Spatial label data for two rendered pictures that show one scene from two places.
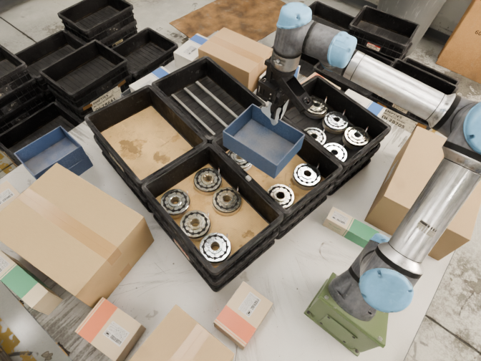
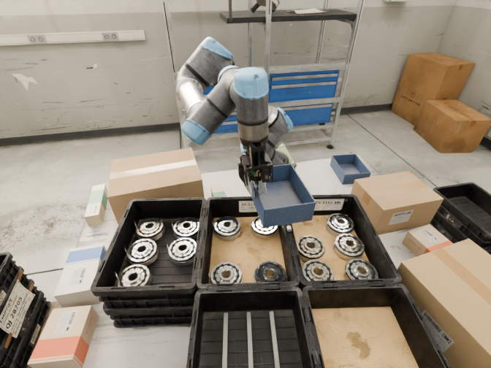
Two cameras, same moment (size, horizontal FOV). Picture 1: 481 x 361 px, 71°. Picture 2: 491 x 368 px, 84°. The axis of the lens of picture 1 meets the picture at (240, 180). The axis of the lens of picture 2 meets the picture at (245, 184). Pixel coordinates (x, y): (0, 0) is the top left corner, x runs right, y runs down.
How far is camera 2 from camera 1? 1.29 m
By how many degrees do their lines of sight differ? 79
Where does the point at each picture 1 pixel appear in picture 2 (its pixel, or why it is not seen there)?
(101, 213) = (451, 288)
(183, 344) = (383, 193)
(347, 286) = (279, 158)
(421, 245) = not seen: hidden behind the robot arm
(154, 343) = (403, 201)
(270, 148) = (272, 196)
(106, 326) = (436, 242)
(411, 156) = (149, 185)
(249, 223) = (301, 228)
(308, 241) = not seen: hidden behind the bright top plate
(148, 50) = not seen: outside the picture
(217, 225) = (328, 241)
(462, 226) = (185, 152)
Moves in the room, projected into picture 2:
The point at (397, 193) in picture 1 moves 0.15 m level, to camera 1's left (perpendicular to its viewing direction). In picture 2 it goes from (192, 176) to (215, 190)
